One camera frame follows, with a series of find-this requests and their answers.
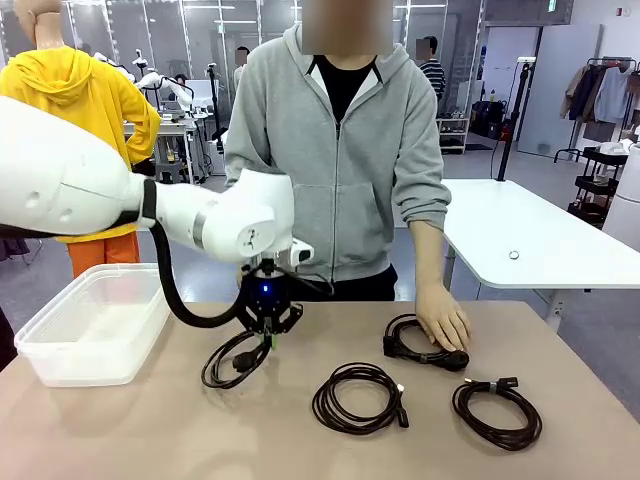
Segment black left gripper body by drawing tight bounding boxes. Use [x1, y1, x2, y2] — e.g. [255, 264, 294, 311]
[238, 271, 293, 332]

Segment thin black power cable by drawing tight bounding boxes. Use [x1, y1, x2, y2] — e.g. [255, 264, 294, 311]
[201, 327, 275, 391]

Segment thick black power cord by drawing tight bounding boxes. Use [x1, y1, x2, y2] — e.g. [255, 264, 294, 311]
[382, 312, 471, 374]

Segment person's left forearm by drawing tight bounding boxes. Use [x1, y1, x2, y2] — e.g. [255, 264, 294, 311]
[409, 219, 449, 289]

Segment person's left hand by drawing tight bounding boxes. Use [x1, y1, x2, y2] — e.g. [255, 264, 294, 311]
[415, 282, 473, 354]

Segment black trousers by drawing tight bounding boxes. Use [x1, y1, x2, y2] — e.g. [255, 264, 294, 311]
[287, 263, 399, 302]

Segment grey zip hoodie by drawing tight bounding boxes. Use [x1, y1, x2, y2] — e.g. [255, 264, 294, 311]
[224, 22, 454, 284]

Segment grey step stool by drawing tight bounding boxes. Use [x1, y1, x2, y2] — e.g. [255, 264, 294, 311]
[154, 162, 192, 200]

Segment orange trousers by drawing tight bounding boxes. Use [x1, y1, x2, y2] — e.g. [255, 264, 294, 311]
[66, 232, 142, 280]

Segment clear plastic storage container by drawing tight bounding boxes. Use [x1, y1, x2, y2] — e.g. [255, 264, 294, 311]
[13, 262, 174, 389]

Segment white workbench desk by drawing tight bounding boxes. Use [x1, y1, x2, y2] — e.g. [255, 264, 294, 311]
[123, 117, 214, 187]

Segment person in beige shirt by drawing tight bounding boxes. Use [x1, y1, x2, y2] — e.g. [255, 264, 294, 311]
[233, 45, 252, 94]

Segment black t-shirt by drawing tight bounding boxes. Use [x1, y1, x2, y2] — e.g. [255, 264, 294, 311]
[312, 53, 379, 124]

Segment white shoe shelf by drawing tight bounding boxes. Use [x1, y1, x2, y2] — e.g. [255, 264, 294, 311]
[435, 117, 471, 155]

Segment black chair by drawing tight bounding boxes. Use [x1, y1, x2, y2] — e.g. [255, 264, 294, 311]
[0, 234, 45, 266]

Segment white table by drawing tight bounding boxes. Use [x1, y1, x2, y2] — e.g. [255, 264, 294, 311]
[442, 177, 640, 334]

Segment person in striped shirt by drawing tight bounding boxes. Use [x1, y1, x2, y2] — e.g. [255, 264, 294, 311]
[417, 35, 447, 104]

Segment black bags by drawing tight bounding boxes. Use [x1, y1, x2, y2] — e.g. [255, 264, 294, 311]
[471, 99, 512, 140]

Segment yellow hoodie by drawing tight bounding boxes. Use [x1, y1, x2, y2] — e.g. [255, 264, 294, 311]
[0, 45, 162, 245]

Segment black pole stand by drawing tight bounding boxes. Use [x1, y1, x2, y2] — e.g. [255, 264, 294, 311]
[492, 56, 537, 182]

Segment black utility cart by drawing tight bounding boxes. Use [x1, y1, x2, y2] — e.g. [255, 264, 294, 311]
[567, 144, 630, 229]

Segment beige mannequin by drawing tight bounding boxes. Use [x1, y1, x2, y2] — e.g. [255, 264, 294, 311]
[12, 0, 66, 51]

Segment beige coat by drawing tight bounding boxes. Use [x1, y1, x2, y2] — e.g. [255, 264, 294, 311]
[559, 64, 589, 121]

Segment dark navy jacket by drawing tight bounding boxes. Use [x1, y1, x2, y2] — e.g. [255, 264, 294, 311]
[569, 64, 604, 122]

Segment light blue shirt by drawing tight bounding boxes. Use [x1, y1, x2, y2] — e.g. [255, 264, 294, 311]
[594, 67, 632, 125]

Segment black clothes rack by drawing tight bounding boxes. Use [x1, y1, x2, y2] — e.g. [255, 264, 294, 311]
[553, 56, 640, 164]

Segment thin black coiled cable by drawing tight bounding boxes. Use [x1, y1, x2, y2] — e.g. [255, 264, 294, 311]
[311, 361, 411, 435]

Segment black left arm hose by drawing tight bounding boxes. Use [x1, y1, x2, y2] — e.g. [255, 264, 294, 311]
[142, 178, 251, 330]

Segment black camera tripod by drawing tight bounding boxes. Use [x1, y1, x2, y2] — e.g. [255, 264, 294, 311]
[206, 62, 227, 151]

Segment black cable with grey tie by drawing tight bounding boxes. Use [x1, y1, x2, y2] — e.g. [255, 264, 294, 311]
[451, 376, 545, 454]

